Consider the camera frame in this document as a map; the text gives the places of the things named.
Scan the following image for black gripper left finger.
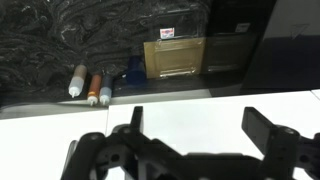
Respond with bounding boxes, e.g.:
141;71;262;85
61;105;181;180

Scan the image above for red brown squeeze bottle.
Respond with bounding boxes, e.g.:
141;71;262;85
86;70;104;107

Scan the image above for clear white squeeze bottle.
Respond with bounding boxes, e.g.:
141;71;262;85
67;63;89;99

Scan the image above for dark blue squeeze bottle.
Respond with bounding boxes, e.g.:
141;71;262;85
98;73;114;107

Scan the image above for small white label card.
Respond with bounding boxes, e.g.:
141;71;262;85
159;27;176;40

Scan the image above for dark blue cup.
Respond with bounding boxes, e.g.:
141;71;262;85
127;55;147;87

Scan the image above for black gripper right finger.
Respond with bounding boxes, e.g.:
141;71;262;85
241;106;320;180

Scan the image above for white cabinet door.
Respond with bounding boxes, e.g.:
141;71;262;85
106;88;320;180

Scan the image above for flat brown cardboard box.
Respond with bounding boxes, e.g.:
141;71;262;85
143;36;207;80

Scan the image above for black steel microwave oven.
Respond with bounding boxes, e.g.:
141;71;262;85
203;0;320;98

